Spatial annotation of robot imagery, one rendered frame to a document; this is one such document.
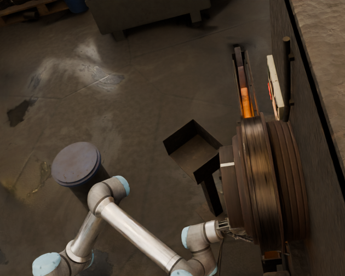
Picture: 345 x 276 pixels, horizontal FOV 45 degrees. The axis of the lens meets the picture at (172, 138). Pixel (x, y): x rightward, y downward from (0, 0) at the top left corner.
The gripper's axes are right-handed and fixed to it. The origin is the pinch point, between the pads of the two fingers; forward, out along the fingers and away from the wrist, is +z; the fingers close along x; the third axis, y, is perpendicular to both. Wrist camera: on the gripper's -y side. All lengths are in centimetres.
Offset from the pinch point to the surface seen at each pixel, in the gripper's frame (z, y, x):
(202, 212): -57, -63, 44
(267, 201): 14, 49, -17
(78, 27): -166, -34, 263
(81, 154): -109, -4, 73
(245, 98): -1, 0, 67
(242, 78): -1, -3, 84
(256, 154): 15, 55, -5
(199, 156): -32, -8, 47
